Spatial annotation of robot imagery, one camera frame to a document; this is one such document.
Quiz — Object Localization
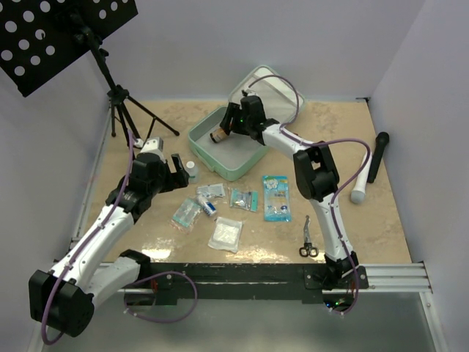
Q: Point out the white plastic bottle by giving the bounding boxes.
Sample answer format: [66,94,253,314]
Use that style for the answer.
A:
[185,161,199,183]

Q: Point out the brown bottle orange cap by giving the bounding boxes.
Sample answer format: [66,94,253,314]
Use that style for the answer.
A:
[209,128,230,144]

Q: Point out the mint green medicine case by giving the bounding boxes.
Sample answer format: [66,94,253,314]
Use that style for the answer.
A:
[188,65,305,181]

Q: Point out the teal clear zip bag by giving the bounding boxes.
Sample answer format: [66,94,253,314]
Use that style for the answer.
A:
[171,198,202,233]

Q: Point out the white gauze pack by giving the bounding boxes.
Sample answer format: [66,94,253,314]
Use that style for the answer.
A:
[208,217,243,253]

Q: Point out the blue cotton swab bag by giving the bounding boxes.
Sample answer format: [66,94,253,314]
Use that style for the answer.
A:
[262,175,292,222]

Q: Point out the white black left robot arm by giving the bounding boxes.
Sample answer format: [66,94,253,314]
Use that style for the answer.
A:
[29,137,195,345]

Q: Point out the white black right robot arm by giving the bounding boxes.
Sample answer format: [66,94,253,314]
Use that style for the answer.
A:
[220,95,360,290]

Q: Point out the clear flat sachet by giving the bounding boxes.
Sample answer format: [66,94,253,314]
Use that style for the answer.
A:
[196,183,226,199]

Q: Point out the white microphone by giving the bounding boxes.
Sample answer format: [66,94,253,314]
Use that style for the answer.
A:
[350,153,372,205]

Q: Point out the black microphone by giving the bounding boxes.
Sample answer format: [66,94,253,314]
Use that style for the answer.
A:
[367,131,390,183]

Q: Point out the black music stand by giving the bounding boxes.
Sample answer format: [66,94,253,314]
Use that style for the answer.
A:
[1,1,169,148]

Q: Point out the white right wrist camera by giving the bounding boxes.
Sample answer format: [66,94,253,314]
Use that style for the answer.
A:
[241,88,257,97]

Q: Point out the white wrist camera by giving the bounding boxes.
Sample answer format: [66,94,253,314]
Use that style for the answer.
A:
[241,88,257,97]
[133,137,166,162]

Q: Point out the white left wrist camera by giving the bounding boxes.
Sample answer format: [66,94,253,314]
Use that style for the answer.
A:
[133,137,166,162]

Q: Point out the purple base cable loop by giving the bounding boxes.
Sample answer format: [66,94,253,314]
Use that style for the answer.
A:
[123,271,199,323]

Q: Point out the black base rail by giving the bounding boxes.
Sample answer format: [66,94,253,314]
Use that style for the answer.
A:
[128,263,354,305]

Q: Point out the black handled scissors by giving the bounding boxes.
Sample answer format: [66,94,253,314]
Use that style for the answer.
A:
[299,215,319,257]

